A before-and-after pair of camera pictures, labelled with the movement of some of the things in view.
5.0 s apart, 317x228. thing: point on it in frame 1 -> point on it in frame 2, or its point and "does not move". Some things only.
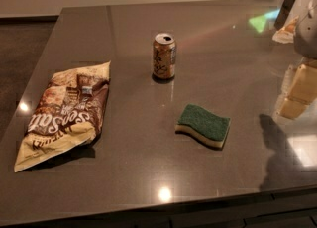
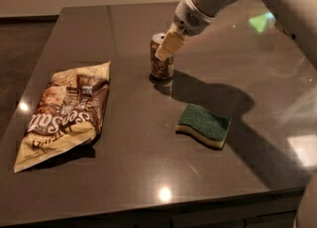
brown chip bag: [68, 112] does not move
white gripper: [307, 39] -> [190, 21]
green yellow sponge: [209, 128] does not move
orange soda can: [163, 56] does not move
